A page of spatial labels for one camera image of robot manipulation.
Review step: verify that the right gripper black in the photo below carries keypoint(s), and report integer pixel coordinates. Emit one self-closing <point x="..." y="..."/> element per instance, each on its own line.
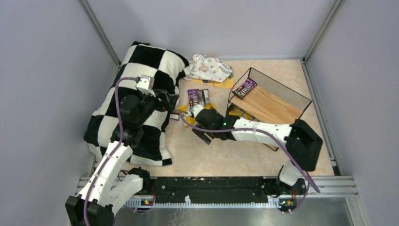
<point x="200" y="124"/>

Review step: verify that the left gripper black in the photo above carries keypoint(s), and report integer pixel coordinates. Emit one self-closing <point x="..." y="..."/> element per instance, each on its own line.
<point x="166" y="101"/>

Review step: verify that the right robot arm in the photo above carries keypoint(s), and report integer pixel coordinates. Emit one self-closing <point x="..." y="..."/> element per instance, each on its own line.
<point x="300" y="143"/>

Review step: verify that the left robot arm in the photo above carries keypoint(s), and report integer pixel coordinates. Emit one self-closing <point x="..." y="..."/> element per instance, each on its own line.
<point x="99" y="201"/>

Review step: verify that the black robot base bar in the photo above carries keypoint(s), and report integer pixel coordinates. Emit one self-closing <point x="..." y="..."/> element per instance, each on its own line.
<point x="219" y="189"/>

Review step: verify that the yellow M&M bags lower shelf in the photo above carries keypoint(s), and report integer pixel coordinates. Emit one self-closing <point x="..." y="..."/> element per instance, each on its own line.
<point x="236" y="111"/>

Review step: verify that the purple M&M bag on shelf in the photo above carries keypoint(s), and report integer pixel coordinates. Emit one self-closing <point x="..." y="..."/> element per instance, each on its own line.
<point x="248" y="85"/>

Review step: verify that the yellow M&M bag on table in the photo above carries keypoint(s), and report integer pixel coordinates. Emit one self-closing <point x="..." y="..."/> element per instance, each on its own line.
<point x="187" y="109"/>

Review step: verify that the purple M&M bag on table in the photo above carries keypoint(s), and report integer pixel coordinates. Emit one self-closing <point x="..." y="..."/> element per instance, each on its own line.
<point x="193" y="97"/>

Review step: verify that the black white checkered pillow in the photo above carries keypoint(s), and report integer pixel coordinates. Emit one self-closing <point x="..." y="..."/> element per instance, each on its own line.
<point x="166" y="67"/>

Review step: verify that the brown M&M bag on table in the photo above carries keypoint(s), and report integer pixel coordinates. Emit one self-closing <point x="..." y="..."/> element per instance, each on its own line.
<point x="204" y="98"/>

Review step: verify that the floral white cloth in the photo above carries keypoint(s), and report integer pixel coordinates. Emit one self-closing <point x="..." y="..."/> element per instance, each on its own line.
<point x="207" y="68"/>

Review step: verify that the yellow cloth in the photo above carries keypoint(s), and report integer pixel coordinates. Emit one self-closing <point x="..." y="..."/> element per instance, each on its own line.
<point x="227" y="83"/>

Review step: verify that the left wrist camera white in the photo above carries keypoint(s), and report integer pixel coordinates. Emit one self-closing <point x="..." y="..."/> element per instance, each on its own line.
<point x="145" y="84"/>

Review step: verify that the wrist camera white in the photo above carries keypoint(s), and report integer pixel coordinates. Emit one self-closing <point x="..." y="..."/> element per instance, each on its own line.
<point x="196" y="110"/>
<point x="145" y="84"/>

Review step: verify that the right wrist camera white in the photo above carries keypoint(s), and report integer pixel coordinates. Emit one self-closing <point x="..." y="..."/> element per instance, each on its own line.
<point x="196" y="110"/>

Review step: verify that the black wire wooden shelf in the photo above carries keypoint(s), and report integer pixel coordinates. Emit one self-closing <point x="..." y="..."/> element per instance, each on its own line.
<point x="270" y="101"/>

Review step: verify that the white toothed rail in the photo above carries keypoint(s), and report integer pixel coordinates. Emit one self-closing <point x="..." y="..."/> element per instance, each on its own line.
<point x="138" y="203"/>

